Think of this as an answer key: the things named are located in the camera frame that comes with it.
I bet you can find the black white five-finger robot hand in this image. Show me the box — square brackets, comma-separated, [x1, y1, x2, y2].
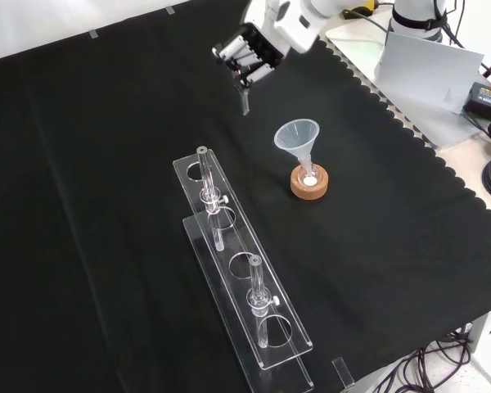
[211, 0, 328, 94]

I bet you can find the clear glass weighing funnel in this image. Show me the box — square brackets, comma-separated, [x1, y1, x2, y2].
[236, 87, 252, 117]

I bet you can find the grey metal base plate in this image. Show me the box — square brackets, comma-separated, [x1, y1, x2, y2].
[325, 10, 491, 150]

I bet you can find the small clear acrylic clamp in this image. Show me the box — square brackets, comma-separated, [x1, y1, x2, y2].
[331, 356, 357, 391]

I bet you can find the clear acrylic funnel stand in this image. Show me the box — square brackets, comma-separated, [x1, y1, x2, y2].
[172, 145, 315, 390]

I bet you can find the black power adapter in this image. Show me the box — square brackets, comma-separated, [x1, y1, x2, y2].
[462, 81, 491, 121]

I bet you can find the translucent plastic funnel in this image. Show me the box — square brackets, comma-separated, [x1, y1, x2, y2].
[273, 118, 322, 181]

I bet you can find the cork ring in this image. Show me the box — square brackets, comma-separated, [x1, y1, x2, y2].
[290, 163, 330, 201]

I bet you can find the yellow stop button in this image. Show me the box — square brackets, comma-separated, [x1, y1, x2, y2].
[342, 0, 380, 20]

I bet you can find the black floor cables bundle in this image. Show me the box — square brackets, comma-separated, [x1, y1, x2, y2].
[386, 323, 491, 393]

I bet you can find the black cloth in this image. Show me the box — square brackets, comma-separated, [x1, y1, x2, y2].
[0, 0, 491, 393]

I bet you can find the pale grey board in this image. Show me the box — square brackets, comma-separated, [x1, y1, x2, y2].
[374, 30, 485, 115]

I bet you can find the clear round-bottom flask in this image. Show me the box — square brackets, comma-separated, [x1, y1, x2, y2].
[296, 160, 322, 190]

